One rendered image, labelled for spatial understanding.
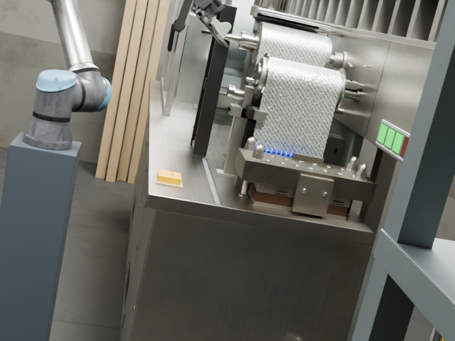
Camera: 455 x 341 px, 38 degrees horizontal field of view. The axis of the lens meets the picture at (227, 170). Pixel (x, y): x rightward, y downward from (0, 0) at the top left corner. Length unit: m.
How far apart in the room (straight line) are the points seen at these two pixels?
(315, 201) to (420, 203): 1.24
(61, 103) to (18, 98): 3.40
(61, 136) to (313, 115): 0.79
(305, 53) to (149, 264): 0.91
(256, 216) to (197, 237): 0.18
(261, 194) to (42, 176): 0.67
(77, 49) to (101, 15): 3.13
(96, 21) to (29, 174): 3.36
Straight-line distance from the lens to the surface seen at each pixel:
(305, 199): 1.92
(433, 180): 0.70
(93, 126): 5.46
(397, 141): 1.81
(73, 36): 2.26
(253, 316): 1.99
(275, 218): 1.88
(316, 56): 2.32
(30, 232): 2.17
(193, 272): 1.91
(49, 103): 2.10
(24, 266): 2.22
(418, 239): 0.71
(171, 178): 1.94
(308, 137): 2.11
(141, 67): 5.09
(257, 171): 1.89
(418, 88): 1.78
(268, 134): 2.08
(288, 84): 2.06
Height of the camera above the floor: 1.43
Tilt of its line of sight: 13 degrees down
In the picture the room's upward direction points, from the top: 12 degrees clockwise
